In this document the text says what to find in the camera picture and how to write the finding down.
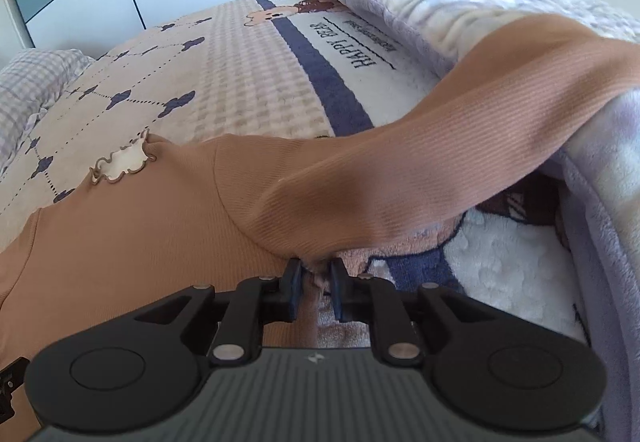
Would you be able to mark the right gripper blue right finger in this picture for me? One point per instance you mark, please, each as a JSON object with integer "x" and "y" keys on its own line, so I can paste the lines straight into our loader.
{"x": 364, "y": 298}

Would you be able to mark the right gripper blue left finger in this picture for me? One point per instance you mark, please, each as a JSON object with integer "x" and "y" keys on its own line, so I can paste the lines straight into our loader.
{"x": 270, "y": 299}

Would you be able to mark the brown ribbed long-sleeve top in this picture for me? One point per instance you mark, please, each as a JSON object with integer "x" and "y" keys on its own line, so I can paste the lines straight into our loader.
{"x": 121, "y": 296}

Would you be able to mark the beige bear pattern bed blanket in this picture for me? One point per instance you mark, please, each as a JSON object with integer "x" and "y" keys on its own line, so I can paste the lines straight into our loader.
{"x": 297, "y": 69}

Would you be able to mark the purple plaid pillow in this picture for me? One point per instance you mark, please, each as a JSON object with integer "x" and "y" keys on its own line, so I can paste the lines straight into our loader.
{"x": 32, "y": 81}

